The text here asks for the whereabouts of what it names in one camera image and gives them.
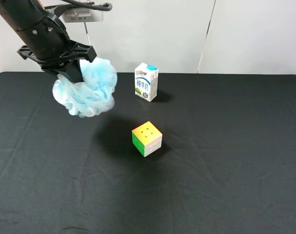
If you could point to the black tablecloth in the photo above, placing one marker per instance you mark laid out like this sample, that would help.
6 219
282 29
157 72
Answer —
227 164

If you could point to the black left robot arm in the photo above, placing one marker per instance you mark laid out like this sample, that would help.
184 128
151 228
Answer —
22 14

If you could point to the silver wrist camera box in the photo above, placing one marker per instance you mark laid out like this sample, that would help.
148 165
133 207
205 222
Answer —
82 15

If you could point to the white milk carton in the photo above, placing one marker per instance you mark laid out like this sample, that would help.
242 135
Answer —
146 81

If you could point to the pastel rubik's cube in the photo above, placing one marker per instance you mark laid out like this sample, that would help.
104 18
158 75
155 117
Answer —
147 138

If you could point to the light blue bath loofah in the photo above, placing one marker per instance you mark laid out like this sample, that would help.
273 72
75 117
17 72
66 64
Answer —
92 96

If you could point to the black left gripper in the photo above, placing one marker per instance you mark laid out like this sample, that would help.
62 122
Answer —
49 45

